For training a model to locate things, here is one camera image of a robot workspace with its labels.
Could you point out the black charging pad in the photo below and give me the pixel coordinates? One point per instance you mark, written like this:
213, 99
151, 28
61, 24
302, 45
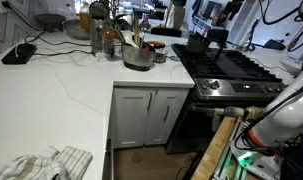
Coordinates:
19, 53

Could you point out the black stove control panel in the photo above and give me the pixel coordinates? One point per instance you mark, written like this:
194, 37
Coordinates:
247, 88

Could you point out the metal skimmer spoon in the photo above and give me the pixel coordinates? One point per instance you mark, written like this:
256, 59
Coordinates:
98, 10

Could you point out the wooden robot mount table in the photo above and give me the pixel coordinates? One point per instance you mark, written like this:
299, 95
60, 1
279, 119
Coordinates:
212, 150

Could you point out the black chair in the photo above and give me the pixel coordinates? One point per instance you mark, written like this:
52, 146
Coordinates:
217, 35

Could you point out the white cabinet door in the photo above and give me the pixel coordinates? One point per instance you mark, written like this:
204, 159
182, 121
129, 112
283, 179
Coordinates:
132, 116
166, 115

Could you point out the grey metal bowl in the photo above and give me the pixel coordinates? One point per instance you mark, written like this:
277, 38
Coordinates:
76, 29

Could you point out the black flat griddle plate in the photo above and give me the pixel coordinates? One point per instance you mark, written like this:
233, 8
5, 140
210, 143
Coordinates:
224, 65

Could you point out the black square pad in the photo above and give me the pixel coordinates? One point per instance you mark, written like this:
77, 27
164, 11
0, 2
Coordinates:
166, 32

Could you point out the silver stove knob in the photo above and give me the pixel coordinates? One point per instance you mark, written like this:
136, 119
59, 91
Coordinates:
278, 89
269, 89
215, 84
205, 85

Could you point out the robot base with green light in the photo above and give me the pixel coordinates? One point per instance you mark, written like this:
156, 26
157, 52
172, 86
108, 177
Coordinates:
254, 161

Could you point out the black cooking pot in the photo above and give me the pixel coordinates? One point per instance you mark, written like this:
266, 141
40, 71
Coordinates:
198, 46

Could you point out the wooden utensils bundle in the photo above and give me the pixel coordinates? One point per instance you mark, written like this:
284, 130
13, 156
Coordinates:
136, 30

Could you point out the tall glass jar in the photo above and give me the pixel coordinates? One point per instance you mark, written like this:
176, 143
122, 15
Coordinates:
96, 36

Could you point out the striped dish towel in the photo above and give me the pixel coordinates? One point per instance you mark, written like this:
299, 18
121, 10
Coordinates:
47, 165

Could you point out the steel utensil holder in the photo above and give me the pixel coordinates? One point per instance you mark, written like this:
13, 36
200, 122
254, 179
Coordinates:
137, 58

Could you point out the orange liquid bottle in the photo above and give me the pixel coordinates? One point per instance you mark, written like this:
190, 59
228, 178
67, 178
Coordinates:
84, 18

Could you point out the white spatula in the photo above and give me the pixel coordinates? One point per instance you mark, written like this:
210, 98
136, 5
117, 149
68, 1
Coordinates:
129, 37

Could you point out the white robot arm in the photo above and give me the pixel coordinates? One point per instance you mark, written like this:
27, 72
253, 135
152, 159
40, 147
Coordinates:
291, 110

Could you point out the black cast iron grate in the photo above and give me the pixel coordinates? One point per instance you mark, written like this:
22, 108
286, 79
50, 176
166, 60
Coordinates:
191, 61
254, 65

